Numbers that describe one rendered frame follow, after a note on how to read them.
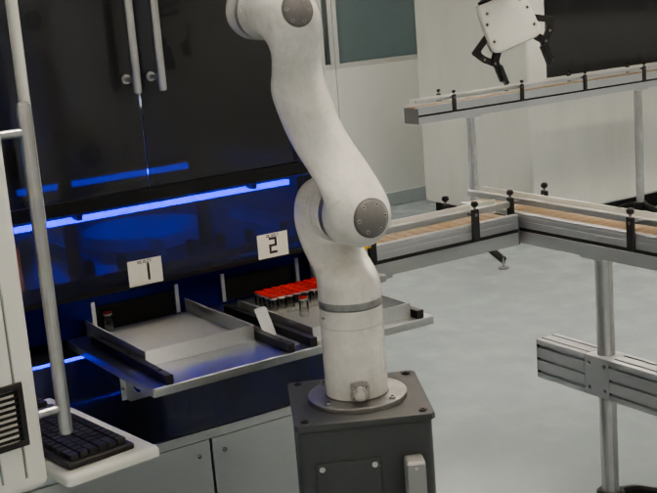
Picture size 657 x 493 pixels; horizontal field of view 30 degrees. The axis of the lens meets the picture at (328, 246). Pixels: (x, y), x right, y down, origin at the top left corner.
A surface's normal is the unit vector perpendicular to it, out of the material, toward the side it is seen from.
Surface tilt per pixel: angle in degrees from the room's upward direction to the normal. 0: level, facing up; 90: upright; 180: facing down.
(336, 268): 28
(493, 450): 0
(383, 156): 90
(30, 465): 90
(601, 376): 90
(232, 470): 90
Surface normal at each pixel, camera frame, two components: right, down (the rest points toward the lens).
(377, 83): 0.54, 0.14
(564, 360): -0.84, 0.18
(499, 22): 0.05, 0.16
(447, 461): -0.08, -0.97
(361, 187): 0.29, -0.26
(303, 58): 0.55, 0.67
